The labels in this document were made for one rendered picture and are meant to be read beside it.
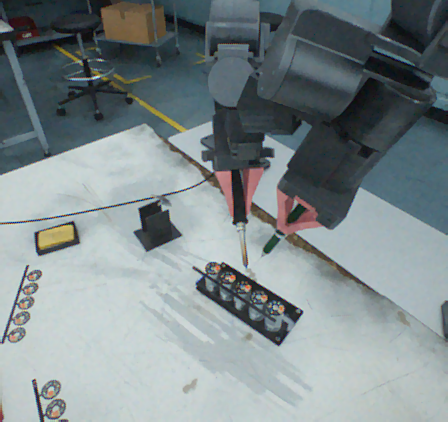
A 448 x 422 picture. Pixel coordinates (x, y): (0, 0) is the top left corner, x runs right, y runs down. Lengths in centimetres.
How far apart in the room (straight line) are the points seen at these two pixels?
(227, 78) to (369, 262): 42
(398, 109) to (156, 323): 44
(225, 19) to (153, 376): 49
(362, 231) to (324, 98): 50
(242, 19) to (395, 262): 48
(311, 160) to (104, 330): 41
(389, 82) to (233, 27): 28
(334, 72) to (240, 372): 41
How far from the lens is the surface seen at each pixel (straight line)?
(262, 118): 34
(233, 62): 44
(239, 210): 54
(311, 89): 27
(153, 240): 68
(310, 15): 26
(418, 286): 69
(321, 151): 31
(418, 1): 29
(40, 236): 75
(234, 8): 55
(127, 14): 384
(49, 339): 62
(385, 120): 30
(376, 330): 61
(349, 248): 71
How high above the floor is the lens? 124
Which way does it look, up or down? 41 degrees down
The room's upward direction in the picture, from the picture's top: straight up
